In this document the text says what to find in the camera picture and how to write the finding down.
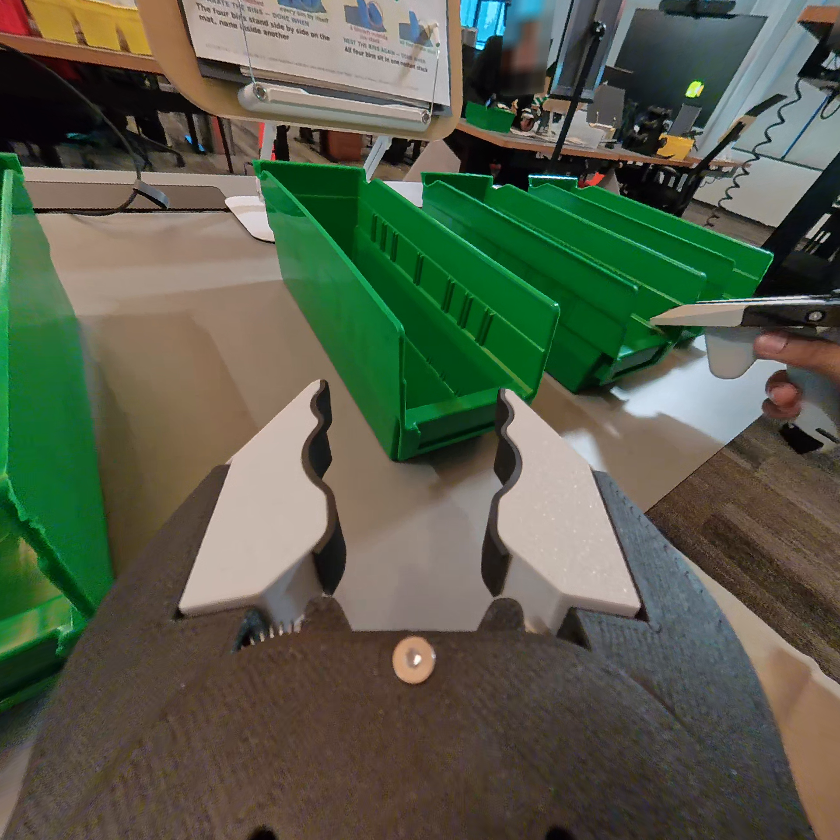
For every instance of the printed instruction sheet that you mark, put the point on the printed instruction sheet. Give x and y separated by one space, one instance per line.
315 39

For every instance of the wooden document stand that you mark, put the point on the wooden document stand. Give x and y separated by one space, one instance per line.
161 65

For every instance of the small yellow bin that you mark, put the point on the small yellow bin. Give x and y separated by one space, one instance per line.
98 26
56 19
134 33

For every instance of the black television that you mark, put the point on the black television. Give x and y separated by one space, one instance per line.
689 65

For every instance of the monitor on tripod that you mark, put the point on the monitor on tripod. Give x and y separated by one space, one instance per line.
584 46

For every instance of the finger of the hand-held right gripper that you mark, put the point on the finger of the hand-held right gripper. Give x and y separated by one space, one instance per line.
695 313

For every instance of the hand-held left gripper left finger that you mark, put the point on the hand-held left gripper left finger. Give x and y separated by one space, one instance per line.
262 525

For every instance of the cluttered wooden table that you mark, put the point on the cluttered wooden table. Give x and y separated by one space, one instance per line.
590 148

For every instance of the green plastic bin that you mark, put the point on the green plastic bin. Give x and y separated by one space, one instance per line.
722 262
577 315
52 394
328 282

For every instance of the small green tray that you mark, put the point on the small green tray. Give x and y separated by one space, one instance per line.
489 118

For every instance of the person's right hand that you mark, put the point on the person's right hand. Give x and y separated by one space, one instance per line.
807 348

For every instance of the long wooden table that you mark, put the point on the long wooden table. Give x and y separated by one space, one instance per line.
65 54

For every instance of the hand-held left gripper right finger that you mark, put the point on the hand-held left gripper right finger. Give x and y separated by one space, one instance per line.
564 525

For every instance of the red bin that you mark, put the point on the red bin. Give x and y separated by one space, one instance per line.
13 16

